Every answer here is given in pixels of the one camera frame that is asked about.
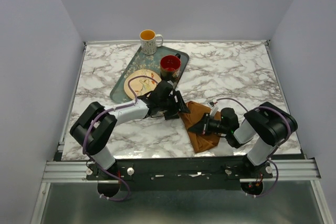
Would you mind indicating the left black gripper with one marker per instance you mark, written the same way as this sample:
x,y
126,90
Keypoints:
x,y
179,106

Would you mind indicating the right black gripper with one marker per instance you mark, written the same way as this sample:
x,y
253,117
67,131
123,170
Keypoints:
x,y
200,127

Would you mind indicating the brown cloth napkin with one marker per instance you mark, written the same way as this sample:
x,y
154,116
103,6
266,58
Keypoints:
x,y
200,143

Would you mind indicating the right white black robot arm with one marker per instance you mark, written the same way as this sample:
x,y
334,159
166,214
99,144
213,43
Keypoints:
x,y
272,125

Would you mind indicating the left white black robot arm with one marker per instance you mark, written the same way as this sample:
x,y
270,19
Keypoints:
x,y
94,127

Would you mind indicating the white mug yellow inside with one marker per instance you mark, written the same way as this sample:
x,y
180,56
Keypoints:
x,y
150,41

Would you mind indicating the red black mug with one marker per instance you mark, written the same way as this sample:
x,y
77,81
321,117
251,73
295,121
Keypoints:
x,y
170,66

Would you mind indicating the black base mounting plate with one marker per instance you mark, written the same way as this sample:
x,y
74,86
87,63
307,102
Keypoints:
x,y
193,173

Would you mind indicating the peach floral plate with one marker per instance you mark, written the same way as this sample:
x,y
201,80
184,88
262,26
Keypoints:
x,y
141,85

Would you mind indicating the green floral tray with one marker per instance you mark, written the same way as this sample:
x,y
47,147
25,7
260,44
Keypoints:
x,y
142,61

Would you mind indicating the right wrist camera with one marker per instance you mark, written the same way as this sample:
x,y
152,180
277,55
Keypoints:
x,y
214,108

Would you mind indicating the aluminium frame rail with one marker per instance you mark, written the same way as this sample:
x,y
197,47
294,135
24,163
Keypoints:
x,y
77,172

